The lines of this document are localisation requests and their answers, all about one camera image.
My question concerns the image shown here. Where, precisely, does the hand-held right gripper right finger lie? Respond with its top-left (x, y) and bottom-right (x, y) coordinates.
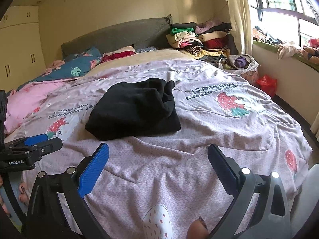
top-left (207, 144), bottom-right (292, 239)

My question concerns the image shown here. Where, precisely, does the red plastic bag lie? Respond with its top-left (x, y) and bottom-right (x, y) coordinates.
top-left (255, 74), bottom-right (278, 94)

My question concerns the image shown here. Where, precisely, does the bag with purple cloth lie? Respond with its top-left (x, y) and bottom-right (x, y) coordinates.
top-left (218, 54), bottom-right (260, 85)

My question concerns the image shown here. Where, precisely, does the cream curtain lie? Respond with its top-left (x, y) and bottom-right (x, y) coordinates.
top-left (223, 0), bottom-right (255, 55)

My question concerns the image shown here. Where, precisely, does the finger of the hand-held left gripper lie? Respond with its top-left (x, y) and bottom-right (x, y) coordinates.
top-left (24, 134), bottom-right (48, 147)
top-left (29, 137), bottom-right (63, 159)

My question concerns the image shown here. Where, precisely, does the lilac strawberry print duvet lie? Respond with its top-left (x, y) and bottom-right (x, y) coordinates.
top-left (5, 57), bottom-right (313, 239)

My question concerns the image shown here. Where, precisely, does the barred window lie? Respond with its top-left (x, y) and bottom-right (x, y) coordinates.
top-left (249, 0), bottom-right (319, 48)

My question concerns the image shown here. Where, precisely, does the blue floral quilt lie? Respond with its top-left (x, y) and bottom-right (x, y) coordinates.
top-left (17, 46), bottom-right (102, 90)

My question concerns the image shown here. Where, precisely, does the pile of folded clothes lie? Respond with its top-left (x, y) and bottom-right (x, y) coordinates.
top-left (166, 21), bottom-right (236, 63)

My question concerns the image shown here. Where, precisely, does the beige bed sheet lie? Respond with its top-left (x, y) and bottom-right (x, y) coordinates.
top-left (86, 48), bottom-right (200, 79)

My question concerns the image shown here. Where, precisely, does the cream wardrobe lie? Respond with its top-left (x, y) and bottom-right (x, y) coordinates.
top-left (0, 4), bottom-right (46, 92)

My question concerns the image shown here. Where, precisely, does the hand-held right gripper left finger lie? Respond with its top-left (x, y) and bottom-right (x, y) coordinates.
top-left (25, 143), bottom-right (115, 239)

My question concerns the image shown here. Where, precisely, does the red and cream pillow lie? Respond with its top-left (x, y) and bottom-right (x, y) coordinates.
top-left (101, 45), bottom-right (136, 63)

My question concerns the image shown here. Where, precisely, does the person's right hand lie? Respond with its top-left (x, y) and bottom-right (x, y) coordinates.
top-left (187, 216), bottom-right (208, 239)

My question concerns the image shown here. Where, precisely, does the crumpled colourful clothes heap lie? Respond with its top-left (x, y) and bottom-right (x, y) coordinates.
top-left (252, 25), bottom-right (319, 64)

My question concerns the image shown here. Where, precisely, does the grey patterned cloth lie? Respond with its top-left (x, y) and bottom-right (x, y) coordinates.
top-left (136, 46), bottom-right (159, 53)

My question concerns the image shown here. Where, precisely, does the pink quilt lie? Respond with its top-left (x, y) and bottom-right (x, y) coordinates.
top-left (5, 81), bottom-right (65, 135)

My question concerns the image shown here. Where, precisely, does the black sweater with orange cuffs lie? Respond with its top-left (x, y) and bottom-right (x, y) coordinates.
top-left (85, 78), bottom-right (181, 141)

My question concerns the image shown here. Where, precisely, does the grey fabric headboard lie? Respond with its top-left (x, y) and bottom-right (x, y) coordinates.
top-left (61, 15), bottom-right (173, 59)

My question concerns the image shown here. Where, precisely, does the white rounded object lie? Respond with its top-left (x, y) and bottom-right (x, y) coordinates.
top-left (301, 163), bottom-right (319, 239)

